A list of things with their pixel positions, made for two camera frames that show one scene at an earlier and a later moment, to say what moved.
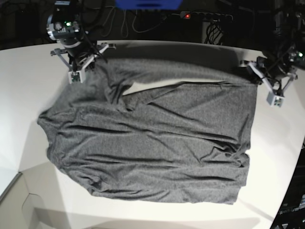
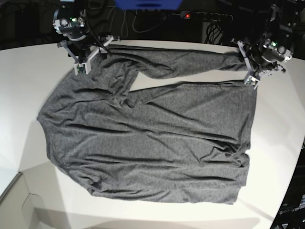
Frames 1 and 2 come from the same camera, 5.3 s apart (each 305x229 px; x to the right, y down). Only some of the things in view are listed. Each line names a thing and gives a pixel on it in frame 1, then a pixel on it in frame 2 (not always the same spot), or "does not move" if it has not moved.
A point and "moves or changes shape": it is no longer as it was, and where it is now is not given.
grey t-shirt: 157,128 moves or changes shape
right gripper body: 279,64 → 263,56
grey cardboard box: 34,200 does not move
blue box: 149,5 does not move
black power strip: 207,16 does not move
